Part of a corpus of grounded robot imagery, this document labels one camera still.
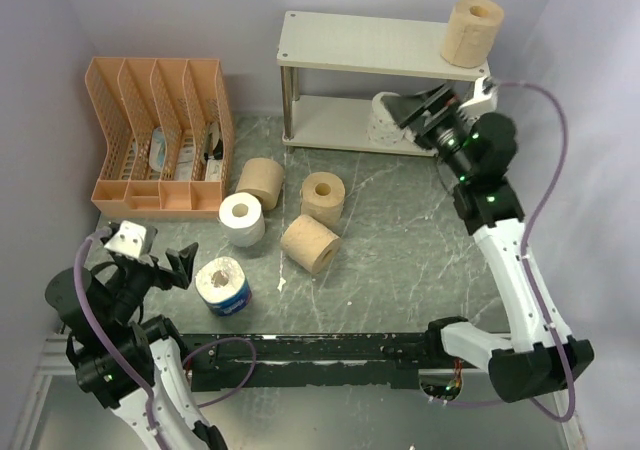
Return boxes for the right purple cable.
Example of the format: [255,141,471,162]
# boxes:
[429,78,581,424]

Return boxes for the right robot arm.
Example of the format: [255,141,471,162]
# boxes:
[378,85,594,402]

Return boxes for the white paper packet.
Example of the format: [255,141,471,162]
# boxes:
[174,131,195,181]

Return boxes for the white two-tier shelf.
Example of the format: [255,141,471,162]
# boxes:
[277,10,490,157]

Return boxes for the purple cable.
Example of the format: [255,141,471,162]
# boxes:
[73,227,259,450]
[429,78,581,424]

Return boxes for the white staples box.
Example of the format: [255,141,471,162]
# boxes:
[204,159,224,182]

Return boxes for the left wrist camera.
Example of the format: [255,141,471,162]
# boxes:
[104,220,157,260]

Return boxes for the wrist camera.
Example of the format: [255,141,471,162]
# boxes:
[460,76,498,120]
[104,220,157,260]

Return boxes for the plain white paper roll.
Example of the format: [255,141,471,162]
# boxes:
[219,192,265,247]

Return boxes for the white roll red dots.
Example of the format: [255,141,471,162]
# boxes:
[366,92,414,148]

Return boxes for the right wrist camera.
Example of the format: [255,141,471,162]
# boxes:
[460,76,498,120]

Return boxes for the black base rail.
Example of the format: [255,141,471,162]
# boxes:
[182,332,455,392]

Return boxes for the orange plastic desk organizer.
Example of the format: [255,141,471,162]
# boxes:
[85,57,235,219]

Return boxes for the brown roll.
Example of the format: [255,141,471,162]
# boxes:
[300,172,346,229]
[280,214,342,275]
[441,0,505,69]
[236,158,284,211]

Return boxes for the black white brush tools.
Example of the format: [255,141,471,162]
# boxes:
[202,122,224,163]

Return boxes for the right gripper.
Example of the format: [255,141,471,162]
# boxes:
[377,82,472,179]

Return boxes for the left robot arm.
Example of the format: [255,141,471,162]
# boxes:
[45,245,227,449]

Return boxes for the white roll blue wrapper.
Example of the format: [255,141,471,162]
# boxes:
[195,257,252,317]

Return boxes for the blue correction tape pack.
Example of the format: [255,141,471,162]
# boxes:
[149,127,166,173]

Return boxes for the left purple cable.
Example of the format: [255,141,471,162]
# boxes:
[73,227,259,450]

